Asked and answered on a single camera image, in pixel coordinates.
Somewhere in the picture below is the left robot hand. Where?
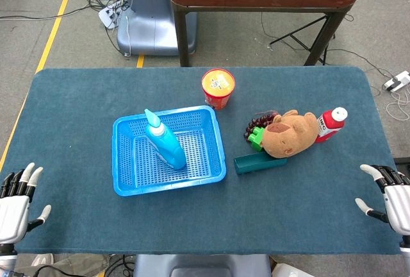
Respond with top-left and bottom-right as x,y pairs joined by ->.
0,162 -> 52,246

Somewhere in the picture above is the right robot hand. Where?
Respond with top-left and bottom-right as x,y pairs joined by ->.
354,164 -> 410,236

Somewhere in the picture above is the blue detergent bottle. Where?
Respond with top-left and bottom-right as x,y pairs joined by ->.
143,108 -> 188,171

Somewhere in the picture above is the white shoe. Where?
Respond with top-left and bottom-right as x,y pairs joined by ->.
31,253 -> 54,267

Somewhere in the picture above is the teal felt table mat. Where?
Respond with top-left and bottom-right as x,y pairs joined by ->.
0,66 -> 405,256

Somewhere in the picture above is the red bottle white cap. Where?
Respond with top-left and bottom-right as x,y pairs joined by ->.
315,106 -> 349,144

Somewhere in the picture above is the white power strip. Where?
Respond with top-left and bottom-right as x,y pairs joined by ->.
382,71 -> 410,93
97,1 -> 129,29

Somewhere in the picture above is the brown plush bear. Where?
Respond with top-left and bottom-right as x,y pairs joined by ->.
261,109 -> 320,158

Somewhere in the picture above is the teal mahjong tile rack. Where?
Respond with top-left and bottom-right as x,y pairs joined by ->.
233,151 -> 288,176

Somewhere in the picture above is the blue plastic perforated basket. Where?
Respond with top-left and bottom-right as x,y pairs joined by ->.
111,105 -> 227,197

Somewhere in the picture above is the green toy building block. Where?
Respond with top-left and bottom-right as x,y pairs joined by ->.
247,126 -> 267,153

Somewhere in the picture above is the dark red grape bunch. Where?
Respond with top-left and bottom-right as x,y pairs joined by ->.
243,111 -> 280,143

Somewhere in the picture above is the black tripod stand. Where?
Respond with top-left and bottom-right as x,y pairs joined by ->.
268,13 -> 337,66

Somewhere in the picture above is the grey robot torso base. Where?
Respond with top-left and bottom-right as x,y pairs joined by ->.
133,253 -> 273,277

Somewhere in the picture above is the red instant noodle cup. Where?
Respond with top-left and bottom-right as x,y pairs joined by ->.
201,68 -> 236,111

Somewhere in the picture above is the brown mahjong table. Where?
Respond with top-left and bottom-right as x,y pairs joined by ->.
168,0 -> 363,67

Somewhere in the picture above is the white loose cable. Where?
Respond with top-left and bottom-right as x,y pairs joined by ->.
386,90 -> 410,121

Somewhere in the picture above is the long black floor cable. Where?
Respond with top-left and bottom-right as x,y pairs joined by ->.
261,12 -> 397,81

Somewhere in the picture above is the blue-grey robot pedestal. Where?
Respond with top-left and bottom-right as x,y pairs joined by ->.
116,0 -> 198,56

